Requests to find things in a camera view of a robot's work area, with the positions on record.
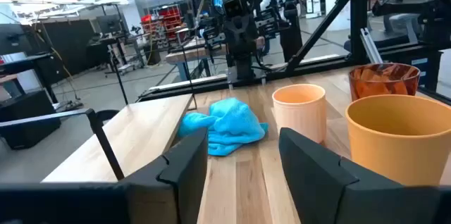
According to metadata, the wooden shelf with black legs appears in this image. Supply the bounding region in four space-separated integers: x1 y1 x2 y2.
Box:
41 44 198 184

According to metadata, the black rig frame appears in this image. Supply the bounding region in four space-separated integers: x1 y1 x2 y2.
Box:
137 0 451 104

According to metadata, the wooden workbench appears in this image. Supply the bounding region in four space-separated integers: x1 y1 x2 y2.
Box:
165 36 265 81

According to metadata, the red storage rack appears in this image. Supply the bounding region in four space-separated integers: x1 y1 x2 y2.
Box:
140 4 184 49

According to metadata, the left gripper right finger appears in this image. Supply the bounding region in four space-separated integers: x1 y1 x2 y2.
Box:
278 127 441 224

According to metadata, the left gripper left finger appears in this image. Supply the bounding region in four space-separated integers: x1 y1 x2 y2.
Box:
119 127 209 224

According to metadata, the large yellow cup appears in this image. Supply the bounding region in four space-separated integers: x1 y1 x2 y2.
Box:
345 94 451 187

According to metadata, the black cabinet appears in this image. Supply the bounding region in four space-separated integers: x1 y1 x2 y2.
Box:
0 88 61 150

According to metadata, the aluminium bracket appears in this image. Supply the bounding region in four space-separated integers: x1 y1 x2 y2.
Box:
359 27 384 65

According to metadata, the amber faceted plastic tumbler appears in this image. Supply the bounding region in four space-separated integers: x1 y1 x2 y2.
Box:
348 63 421 102

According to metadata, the small beige cup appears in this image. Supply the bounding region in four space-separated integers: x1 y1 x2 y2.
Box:
271 83 327 144

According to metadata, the blue microfibre cloth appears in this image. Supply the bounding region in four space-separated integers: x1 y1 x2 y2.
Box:
178 97 269 157

